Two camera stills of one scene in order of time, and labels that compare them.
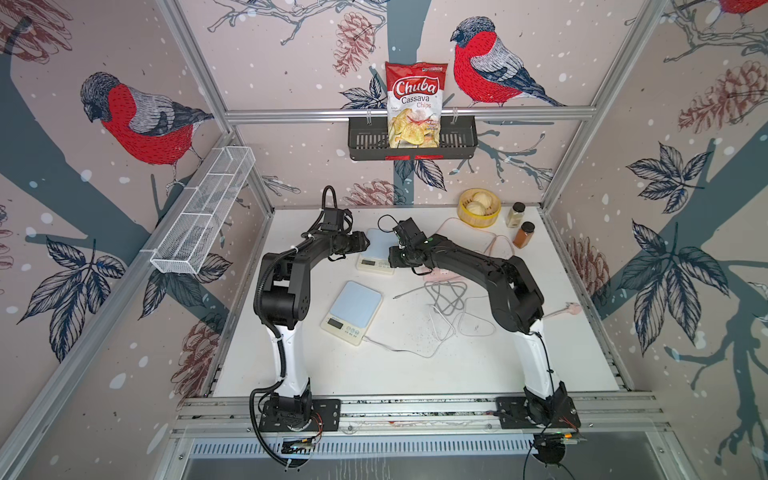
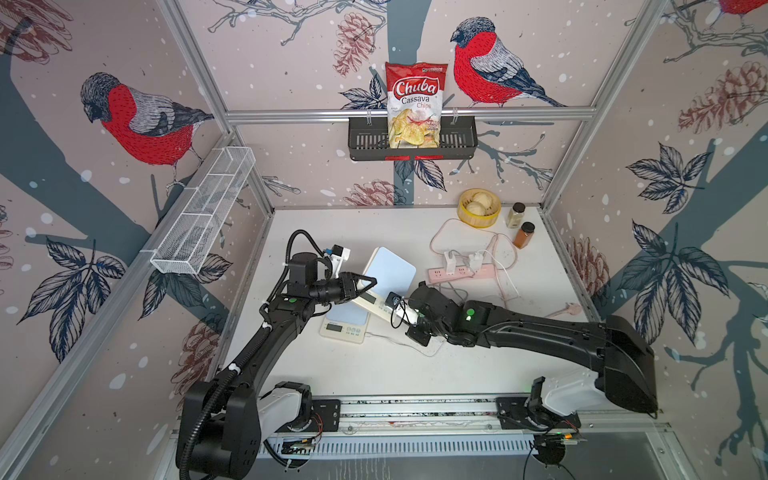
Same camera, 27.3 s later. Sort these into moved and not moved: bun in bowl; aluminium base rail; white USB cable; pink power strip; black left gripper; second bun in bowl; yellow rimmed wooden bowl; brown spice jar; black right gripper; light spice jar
Moved: black left gripper; black right gripper; white USB cable
Not moved: second bun in bowl; pink power strip; bun in bowl; brown spice jar; light spice jar; aluminium base rail; yellow rimmed wooden bowl
